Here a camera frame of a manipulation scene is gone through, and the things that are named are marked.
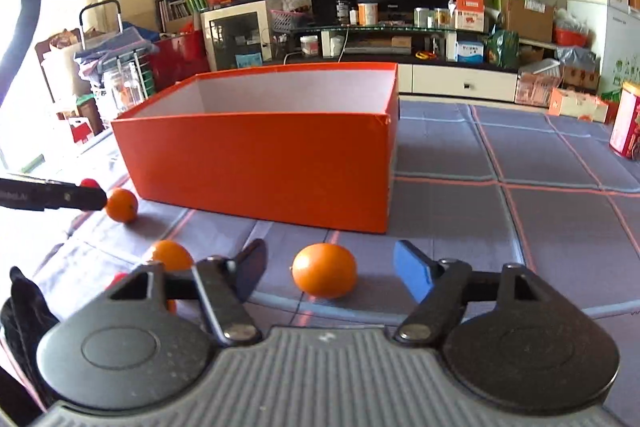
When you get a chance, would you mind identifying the red tomato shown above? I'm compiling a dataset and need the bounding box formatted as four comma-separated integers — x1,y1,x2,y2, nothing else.
79,178,100,188

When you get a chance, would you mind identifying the orange fruit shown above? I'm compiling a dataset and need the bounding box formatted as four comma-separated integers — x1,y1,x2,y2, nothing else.
147,238,196,313
105,187,138,223
291,243,358,299

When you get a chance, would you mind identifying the blue plaid tablecloth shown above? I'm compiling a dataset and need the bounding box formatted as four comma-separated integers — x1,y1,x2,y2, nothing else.
1,101,639,426

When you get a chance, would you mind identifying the black cloth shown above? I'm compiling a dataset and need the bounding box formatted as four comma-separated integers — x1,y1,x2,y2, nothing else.
1,267,58,407

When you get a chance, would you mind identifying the orange cardboard box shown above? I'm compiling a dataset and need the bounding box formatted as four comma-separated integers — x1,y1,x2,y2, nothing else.
113,63,399,233

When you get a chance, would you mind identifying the red shopping bag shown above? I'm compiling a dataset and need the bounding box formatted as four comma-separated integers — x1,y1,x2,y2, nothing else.
150,29,209,92

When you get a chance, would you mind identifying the white tv stand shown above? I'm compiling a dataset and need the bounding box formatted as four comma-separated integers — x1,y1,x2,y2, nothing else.
398,64,518,103

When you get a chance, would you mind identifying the orange fruit carton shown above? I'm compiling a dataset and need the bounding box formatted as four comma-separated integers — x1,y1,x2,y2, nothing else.
548,88,608,124

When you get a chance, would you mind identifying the red yellow cylindrical can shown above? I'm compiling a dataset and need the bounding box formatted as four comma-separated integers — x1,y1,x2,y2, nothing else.
608,82,640,160

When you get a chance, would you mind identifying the white glass-door cabinet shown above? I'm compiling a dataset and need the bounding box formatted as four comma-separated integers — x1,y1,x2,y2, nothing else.
200,0,282,72

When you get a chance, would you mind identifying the brown cardboard box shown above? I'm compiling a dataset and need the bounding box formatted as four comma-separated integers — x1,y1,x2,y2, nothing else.
501,0,554,43

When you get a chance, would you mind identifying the white chest freezer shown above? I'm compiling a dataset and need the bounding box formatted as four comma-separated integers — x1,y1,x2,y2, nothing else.
567,0,640,102

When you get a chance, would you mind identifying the wire rack cart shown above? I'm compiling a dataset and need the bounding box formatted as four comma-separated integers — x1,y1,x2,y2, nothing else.
74,0,158,124

